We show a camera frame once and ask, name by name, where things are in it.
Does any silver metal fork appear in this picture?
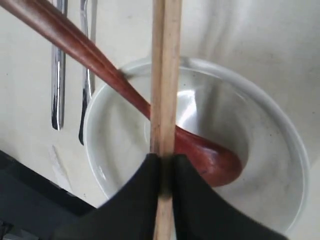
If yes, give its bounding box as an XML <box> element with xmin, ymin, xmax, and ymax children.
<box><xmin>78</xmin><ymin>0</ymin><xmax>98</xmax><ymax>145</ymax></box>

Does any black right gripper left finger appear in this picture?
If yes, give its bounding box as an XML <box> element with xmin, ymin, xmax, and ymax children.
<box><xmin>53</xmin><ymin>153</ymin><xmax>160</xmax><ymax>240</ymax></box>

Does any light wooden chopstick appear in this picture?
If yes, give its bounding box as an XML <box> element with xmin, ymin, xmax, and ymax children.
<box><xmin>153</xmin><ymin>0</ymin><xmax>182</xmax><ymax>240</ymax></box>

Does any dark wooden chopstick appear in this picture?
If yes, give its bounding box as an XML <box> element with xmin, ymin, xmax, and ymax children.
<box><xmin>150</xmin><ymin>0</ymin><xmax>165</xmax><ymax>157</ymax></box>

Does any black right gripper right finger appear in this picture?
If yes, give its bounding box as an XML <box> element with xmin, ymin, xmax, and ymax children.
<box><xmin>172</xmin><ymin>154</ymin><xmax>286</xmax><ymax>240</ymax></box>

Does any silver table knife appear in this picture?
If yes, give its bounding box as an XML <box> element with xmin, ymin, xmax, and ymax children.
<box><xmin>50</xmin><ymin>0</ymin><xmax>69</xmax><ymax>131</ymax></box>

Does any white floral ceramic bowl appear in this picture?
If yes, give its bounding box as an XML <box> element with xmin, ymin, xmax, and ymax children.
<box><xmin>83</xmin><ymin>57</ymin><xmax>309</xmax><ymax>234</ymax></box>

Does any red-brown wooden spoon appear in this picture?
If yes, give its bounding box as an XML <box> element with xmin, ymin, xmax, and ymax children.
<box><xmin>0</xmin><ymin>0</ymin><xmax>243</xmax><ymax>187</ymax></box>

